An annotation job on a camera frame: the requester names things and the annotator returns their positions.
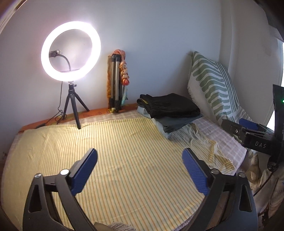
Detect folded dark grey garment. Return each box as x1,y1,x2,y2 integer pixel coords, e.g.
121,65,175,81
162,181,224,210
154,114,203,133

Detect orange patterned cloth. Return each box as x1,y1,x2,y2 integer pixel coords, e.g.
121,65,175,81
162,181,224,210
107,49,130,113

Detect right gloved hand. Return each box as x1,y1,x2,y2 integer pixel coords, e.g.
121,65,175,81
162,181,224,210
245,154,283,222

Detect black pants yellow stripes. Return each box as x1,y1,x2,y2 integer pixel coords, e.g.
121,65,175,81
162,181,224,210
137,93,200,118

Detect orange leaf pattern mattress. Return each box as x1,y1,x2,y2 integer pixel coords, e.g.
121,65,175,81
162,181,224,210
18,103,138,134

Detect black camera box right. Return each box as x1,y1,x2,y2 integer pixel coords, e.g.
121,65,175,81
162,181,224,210
272,84,284,141

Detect ring light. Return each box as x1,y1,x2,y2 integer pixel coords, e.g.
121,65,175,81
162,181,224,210
39,19,102,82

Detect green white patterned pillow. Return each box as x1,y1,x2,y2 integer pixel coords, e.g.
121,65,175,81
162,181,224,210
187,52,252,125

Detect folded light blue garment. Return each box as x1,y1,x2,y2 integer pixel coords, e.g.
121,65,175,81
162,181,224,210
137,106,170,139

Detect yellow striped bed sheet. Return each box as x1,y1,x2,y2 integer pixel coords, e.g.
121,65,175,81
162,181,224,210
1,117,235,230

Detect folded silver tripod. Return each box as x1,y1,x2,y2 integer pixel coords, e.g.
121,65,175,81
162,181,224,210
109,53,122,113

